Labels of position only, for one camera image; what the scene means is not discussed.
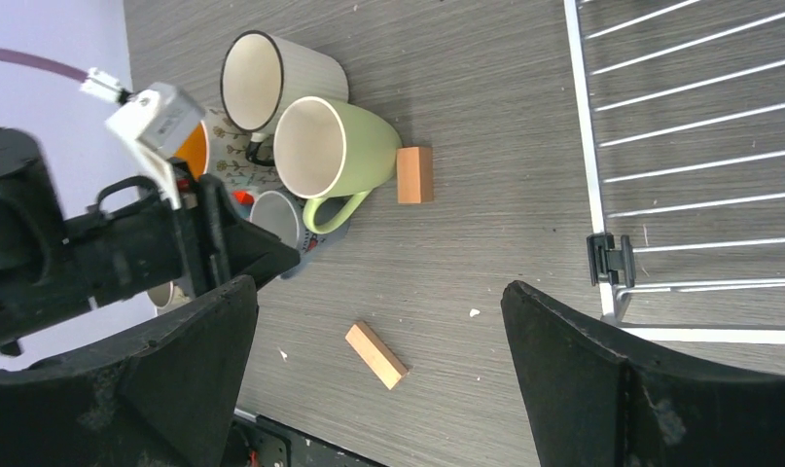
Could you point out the small brown wooden block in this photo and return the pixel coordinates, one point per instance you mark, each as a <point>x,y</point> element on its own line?
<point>415,177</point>

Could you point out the long light wooden block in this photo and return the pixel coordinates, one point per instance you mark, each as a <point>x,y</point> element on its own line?
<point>381,360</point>

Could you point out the small grey blue mug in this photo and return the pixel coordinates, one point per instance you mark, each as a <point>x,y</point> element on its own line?
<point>281,213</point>

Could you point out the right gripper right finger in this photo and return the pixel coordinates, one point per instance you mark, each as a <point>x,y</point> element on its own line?
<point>596,395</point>

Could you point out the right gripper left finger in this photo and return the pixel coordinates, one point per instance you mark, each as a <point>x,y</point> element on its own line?
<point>161,393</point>

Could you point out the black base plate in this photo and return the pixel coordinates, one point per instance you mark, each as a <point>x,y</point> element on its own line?
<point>256,440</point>

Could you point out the light green mug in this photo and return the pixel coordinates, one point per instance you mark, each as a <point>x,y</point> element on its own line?
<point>333,154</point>

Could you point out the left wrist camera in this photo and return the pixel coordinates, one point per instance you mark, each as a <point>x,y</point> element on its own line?
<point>152,124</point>

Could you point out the wire dish rack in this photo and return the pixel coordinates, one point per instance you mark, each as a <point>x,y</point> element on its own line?
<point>681,108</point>

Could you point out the white fluted bowl cup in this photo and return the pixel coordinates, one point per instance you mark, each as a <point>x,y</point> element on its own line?
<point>263,74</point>

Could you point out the red cube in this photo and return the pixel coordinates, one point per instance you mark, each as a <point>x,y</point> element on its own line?
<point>244,198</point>

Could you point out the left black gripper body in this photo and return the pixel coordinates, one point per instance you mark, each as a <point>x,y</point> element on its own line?
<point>53,268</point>

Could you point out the beige brown cup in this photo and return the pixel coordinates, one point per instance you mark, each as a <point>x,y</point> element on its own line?
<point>167,296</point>

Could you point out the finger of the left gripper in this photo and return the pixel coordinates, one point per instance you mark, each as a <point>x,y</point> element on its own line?
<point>230,246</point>

